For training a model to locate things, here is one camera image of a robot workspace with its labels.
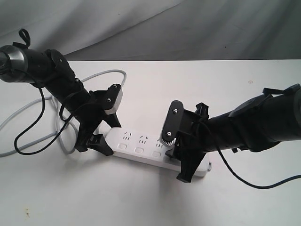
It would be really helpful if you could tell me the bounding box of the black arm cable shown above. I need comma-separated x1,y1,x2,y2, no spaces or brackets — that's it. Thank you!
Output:
14,70,99,156
195,117,301,189

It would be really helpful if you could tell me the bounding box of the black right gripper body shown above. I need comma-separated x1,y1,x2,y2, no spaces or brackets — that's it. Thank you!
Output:
174,103,209,162

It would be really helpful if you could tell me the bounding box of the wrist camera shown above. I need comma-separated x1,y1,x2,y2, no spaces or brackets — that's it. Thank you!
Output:
160,100,184,147
102,84,123,115

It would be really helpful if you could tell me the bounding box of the grey backdrop cloth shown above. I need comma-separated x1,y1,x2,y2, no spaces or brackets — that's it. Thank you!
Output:
0,0,301,61

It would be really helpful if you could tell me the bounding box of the white five-outlet power strip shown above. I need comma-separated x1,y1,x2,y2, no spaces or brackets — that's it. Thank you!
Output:
106,128,212,178

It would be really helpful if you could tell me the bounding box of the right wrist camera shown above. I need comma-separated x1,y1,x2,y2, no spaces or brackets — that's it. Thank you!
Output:
160,100,184,147

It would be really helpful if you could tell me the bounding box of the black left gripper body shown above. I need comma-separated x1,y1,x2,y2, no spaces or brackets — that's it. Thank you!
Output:
75,90,112,141

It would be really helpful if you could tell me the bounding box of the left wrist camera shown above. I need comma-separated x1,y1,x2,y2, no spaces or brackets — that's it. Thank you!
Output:
102,84,123,115

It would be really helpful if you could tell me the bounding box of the grey power cord with plug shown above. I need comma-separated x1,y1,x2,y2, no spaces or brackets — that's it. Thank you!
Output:
0,69,127,158

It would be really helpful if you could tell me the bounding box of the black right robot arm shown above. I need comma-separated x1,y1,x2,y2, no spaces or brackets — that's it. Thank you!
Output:
160,84,301,183

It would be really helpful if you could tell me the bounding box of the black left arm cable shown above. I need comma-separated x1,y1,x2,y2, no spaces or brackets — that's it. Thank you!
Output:
14,70,99,156

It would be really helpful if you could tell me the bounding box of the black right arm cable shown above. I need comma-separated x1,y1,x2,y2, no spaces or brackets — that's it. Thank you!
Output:
195,117,301,189

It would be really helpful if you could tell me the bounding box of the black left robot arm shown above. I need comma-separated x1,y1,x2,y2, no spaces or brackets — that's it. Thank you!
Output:
0,29,124,156

